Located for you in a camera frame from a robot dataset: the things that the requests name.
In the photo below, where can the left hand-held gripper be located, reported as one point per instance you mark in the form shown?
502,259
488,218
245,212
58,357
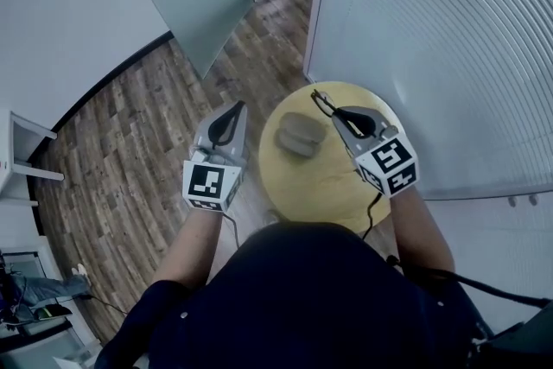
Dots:
207,181

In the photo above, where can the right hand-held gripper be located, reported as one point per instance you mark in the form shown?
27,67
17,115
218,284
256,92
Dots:
389,164

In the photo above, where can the black-framed eyeglasses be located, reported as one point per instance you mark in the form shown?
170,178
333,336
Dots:
320,100

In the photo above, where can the beige glasses case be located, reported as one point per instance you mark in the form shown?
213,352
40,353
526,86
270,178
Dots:
298,134

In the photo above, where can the person's left forearm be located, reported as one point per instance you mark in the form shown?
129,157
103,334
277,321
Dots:
190,250

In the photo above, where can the person's right forearm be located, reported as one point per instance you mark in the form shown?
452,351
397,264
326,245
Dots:
421,233

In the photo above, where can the round wooden side table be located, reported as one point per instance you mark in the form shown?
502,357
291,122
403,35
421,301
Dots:
311,181

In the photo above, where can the person's left shoe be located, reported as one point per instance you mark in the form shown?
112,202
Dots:
273,216

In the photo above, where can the person's dark shirt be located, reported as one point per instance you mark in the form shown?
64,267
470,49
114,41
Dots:
302,307

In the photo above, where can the black bag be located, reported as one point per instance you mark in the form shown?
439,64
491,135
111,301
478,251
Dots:
54,311

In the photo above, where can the black equipment pack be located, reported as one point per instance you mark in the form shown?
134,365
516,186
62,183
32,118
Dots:
523,341

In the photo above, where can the metal wall standoff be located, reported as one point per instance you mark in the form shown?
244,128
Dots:
533,199
512,201

